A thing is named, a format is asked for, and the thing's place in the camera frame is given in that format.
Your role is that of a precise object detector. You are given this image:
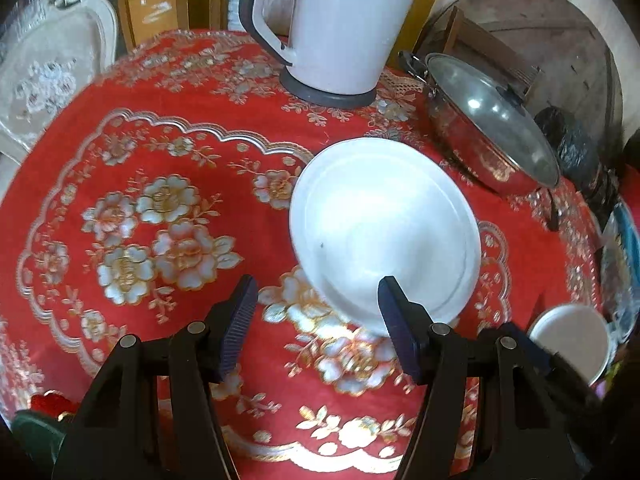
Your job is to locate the white round plate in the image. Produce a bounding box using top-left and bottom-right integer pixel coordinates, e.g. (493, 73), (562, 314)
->
(289, 137), (482, 338)

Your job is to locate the blue plastic bag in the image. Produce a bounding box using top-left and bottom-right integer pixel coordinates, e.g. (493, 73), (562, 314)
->
(600, 200), (637, 341)

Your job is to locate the black plastic bag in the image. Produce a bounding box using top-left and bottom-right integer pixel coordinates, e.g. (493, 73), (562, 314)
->
(534, 106), (618, 211)

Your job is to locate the white ornate chair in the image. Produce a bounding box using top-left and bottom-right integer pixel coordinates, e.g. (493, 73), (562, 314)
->
(0, 0), (120, 166)

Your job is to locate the red floral tablecloth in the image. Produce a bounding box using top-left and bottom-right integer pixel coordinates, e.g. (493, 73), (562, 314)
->
(0, 29), (606, 480)

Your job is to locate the steel pot with glass lid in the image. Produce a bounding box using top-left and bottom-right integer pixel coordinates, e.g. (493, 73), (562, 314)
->
(425, 52), (562, 190)

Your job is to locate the cardboard box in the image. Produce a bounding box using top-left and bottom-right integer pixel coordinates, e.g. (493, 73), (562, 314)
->
(117, 0), (231, 53)

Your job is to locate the round wooden tabletop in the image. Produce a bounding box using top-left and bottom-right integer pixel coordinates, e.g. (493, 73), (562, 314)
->
(412, 0), (625, 171)

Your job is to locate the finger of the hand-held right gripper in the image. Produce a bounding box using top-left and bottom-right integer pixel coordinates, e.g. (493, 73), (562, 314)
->
(497, 321), (608, 413)

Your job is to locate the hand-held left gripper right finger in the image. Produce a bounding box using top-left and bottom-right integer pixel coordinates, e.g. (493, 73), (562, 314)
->
(377, 276), (576, 480)

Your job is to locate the stainless steel pot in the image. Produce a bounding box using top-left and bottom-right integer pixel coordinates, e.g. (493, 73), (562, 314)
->
(398, 50), (562, 197)

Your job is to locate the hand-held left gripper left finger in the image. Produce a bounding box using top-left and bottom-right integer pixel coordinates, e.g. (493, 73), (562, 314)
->
(52, 275), (259, 480)

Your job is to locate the white electric kettle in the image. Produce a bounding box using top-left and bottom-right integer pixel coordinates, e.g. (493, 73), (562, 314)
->
(239, 0), (432, 109)

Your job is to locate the red glass plate with sticker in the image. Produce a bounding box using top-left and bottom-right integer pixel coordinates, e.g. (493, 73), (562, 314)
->
(30, 394), (78, 418)

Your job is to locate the green plastic bowl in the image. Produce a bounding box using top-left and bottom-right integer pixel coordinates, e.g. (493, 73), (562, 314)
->
(11, 408), (68, 466)

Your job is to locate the black power cord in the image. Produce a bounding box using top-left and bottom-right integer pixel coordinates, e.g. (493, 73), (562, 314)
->
(546, 187), (560, 232)

